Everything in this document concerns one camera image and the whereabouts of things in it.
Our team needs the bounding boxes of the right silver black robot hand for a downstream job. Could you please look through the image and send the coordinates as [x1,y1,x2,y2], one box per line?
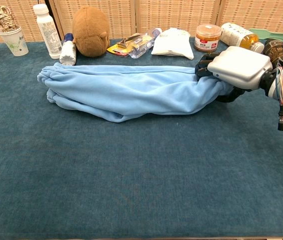
[195,45,274,104]

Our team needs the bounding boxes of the light blue fleece pants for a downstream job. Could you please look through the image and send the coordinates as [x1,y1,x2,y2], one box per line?
[36,62,234,124]

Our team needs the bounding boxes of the yellow tea bottle white label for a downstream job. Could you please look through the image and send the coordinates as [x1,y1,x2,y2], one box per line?
[220,22,265,54]

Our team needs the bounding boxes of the black coffee bottle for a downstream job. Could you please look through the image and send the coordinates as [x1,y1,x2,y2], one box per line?
[262,38,283,70]

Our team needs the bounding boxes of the round jar red label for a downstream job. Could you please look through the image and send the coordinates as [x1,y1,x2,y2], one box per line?
[193,24,222,53]

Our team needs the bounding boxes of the white powder pouch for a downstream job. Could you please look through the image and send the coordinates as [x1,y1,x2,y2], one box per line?
[150,27,195,61]

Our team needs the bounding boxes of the bamboo folding screen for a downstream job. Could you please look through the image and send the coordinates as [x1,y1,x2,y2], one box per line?
[0,0,283,43]

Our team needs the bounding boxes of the clear water bottle blue label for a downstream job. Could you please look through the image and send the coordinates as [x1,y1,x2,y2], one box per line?
[128,27,163,60]

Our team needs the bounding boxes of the razor in yellow blister pack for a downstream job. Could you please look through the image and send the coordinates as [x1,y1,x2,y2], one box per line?
[106,32,144,58]

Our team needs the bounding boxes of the brown plush toy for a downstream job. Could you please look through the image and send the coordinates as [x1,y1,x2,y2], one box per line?
[71,5,111,58]

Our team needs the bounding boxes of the dark blue table carpet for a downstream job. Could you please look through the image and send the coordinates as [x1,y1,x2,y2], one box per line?
[0,37,283,238]

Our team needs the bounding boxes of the white tube blue cap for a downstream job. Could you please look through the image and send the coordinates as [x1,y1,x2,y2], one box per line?
[59,32,77,66]

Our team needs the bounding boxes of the tall white plastic bottle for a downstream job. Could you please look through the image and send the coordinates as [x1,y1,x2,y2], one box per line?
[32,3,63,60]

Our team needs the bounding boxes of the white paper cup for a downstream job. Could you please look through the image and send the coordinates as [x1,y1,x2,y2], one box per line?
[0,26,29,57]

